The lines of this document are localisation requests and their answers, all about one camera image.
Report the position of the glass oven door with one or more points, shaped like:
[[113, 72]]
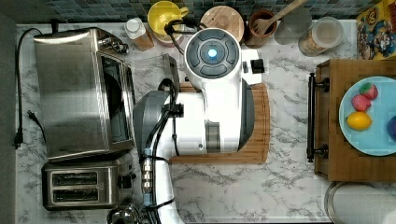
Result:
[[147, 74]]

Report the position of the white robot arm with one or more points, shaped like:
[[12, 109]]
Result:
[[217, 117]]

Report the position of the stainless steel toaster oven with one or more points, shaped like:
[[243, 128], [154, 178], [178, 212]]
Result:
[[86, 93]]

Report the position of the bamboo cutting board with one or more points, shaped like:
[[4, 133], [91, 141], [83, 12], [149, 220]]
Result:
[[256, 149]]

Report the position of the brown utensil crock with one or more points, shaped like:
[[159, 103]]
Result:
[[256, 36]]

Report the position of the round wooden lid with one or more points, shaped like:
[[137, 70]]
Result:
[[226, 18]]

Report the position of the spice bottle with white cap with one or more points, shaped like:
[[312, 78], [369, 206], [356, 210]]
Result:
[[137, 32]]

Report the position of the yellow cup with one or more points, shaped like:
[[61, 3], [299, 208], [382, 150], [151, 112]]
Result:
[[160, 14]]

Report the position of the wooden fork spatula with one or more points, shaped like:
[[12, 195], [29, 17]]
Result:
[[274, 17]]

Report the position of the stainless steel two-slot toaster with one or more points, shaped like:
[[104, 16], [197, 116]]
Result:
[[100, 182]]

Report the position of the shiny steel kettle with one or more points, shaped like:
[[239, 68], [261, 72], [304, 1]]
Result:
[[123, 214]]

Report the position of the clear glass jar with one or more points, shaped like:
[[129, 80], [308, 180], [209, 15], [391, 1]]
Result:
[[293, 26]]

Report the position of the cereal-filled plastic container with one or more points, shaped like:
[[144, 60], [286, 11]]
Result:
[[326, 33]]

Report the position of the yellow lemon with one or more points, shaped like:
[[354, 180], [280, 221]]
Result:
[[359, 121]]

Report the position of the pink strawberry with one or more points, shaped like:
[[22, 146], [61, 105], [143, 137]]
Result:
[[360, 103]]

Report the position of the red strawberry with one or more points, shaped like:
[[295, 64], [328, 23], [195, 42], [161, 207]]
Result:
[[369, 90]]

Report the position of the light blue plate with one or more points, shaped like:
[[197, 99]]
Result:
[[375, 140]]

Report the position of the blue fruit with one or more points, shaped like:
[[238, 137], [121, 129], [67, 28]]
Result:
[[392, 128]]

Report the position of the colourful cereal box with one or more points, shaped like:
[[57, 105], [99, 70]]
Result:
[[376, 37]]

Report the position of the wooden tray with black handle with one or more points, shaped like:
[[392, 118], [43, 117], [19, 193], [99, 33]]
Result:
[[334, 158]]

